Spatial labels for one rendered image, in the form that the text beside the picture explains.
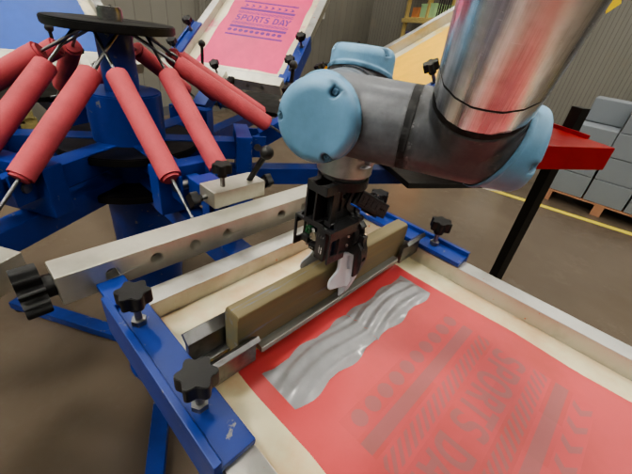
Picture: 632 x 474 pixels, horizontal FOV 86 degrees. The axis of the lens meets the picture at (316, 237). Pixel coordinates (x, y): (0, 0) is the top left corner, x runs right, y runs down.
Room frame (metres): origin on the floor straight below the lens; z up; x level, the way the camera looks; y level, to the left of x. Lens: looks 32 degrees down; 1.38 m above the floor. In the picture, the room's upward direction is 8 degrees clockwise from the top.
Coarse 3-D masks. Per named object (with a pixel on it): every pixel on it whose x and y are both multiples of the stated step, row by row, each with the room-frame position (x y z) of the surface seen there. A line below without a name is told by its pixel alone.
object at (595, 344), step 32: (256, 256) 0.52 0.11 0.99; (288, 256) 0.58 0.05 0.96; (416, 256) 0.63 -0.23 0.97; (160, 288) 0.40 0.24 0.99; (192, 288) 0.41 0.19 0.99; (480, 288) 0.54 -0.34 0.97; (512, 288) 0.53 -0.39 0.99; (544, 320) 0.46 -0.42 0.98; (576, 320) 0.46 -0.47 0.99; (608, 352) 0.40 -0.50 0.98; (256, 448) 0.18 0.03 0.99
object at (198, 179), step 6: (204, 174) 0.75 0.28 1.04; (210, 174) 0.75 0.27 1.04; (192, 180) 0.71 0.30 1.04; (198, 180) 0.71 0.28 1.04; (204, 180) 0.71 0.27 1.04; (210, 180) 0.72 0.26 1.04; (192, 186) 0.71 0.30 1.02; (198, 186) 0.68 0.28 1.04; (198, 192) 0.69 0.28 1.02; (234, 204) 0.62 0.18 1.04; (216, 210) 0.64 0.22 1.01
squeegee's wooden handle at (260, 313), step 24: (384, 240) 0.54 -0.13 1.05; (312, 264) 0.42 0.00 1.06; (336, 264) 0.44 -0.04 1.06; (264, 288) 0.36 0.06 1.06; (288, 288) 0.36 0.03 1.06; (312, 288) 0.39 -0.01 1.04; (336, 288) 0.44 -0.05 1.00; (240, 312) 0.30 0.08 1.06; (264, 312) 0.32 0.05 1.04; (288, 312) 0.36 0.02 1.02; (240, 336) 0.30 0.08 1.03; (264, 336) 0.33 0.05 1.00
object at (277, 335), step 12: (384, 264) 0.54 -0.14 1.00; (360, 276) 0.49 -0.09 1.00; (372, 276) 0.50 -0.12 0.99; (348, 288) 0.46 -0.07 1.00; (324, 300) 0.42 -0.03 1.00; (336, 300) 0.42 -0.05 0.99; (312, 312) 0.39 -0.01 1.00; (288, 324) 0.35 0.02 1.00; (300, 324) 0.36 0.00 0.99; (276, 336) 0.33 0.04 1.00; (264, 348) 0.31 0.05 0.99
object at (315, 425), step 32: (320, 320) 0.41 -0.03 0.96; (256, 352) 0.33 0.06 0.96; (288, 352) 0.34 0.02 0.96; (384, 352) 0.36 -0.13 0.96; (256, 384) 0.28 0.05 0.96; (352, 384) 0.30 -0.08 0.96; (288, 416) 0.24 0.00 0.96; (320, 416) 0.25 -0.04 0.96; (320, 448) 0.21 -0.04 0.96; (352, 448) 0.21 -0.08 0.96
